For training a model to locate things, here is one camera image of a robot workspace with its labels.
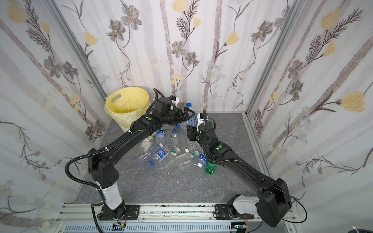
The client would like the clear bottle blue label upright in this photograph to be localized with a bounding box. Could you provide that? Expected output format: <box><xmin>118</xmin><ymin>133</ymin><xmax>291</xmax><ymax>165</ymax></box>
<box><xmin>155</xmin><ymin>130</ymin><xmax>166</xmax><ymax>145</ymax></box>

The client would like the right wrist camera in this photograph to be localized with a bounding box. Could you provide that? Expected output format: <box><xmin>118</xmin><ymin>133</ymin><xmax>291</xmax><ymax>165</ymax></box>
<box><xmin>197</xmin><ymin>112</ymin><xmax>208</xmax><ymax>132</ymax></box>

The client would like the clear bottle blue label white cap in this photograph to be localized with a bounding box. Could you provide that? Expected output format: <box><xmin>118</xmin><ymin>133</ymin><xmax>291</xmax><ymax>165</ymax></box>
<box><xmin>176</xmin><ymin>111</ymin><xmax>198</xmax><ymax>131</ymax></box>
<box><xmin>197</xmin><ymin>153</ymin><xmax>207</xmax><ymax>169</ymax></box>

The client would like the clear square bottle white cap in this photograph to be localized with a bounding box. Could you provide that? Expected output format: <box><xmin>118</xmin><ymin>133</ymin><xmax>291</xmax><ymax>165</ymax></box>
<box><xmin>175</xmin><ymin>151</ymin><xmax>200</xmax><ymax>166</ymax></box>
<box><xmin>140</xmin><ymin>135</ymin><xmax>154</xmax><ymax>152</ymax></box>

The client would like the crushed clear bottle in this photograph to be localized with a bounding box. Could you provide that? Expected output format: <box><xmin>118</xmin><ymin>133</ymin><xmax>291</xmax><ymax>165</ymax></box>
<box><xmin>138</xmin><ymin>143</ymin><xmax>164</xmax><ymax>163</ymax></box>

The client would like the white bin yellow bag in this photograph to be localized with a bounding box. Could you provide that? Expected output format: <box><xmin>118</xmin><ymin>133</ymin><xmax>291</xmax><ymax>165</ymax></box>
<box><xmin>104</xmin><ymin>87</ymin><xmax>151</xmax><ymax>132</ymax></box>

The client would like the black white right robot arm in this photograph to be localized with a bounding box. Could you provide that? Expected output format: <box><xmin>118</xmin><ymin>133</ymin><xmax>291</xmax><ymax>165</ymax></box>
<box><xmin>184</xmin><ymin>108</ymin><xmax>297</xmax><ymax>228</ymax></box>

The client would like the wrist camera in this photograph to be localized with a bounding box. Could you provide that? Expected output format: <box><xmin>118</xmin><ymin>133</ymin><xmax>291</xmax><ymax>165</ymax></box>
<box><xmin>169</xmin><ymin>95</ymin><xmax>180</xmax><ymax>106</ymax></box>
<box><xmin>197</xmin><ymin>112</ymin><xmax>208</xmax><ymax>132</ymax></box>

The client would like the clear square bottle green band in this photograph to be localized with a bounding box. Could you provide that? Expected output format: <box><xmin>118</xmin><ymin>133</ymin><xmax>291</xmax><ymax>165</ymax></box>
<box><xmin>159</xmin><ymin>147</ymin><xmax>181</xmax><ymax>168</ymax></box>

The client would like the aluminium mounting rail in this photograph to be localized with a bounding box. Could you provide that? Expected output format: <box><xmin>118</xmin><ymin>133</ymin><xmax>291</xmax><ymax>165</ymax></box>
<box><xmin>52</xmin><ymin>203</ymin><xmax>301</xmax><ymax>233</ymax></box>

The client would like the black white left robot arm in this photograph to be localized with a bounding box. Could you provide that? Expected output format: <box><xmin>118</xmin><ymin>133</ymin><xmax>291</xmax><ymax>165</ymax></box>
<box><xmin>65</xmin><ymin>89</ymin><xmax>195</xmax><ymax>221</ymax></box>

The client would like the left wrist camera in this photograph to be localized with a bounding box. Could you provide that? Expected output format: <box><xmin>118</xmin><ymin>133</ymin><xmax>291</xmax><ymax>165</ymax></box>
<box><xmin>169</xmin><ymin>95</ymin><xmax>180</xmax><ymax>106</ymax></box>

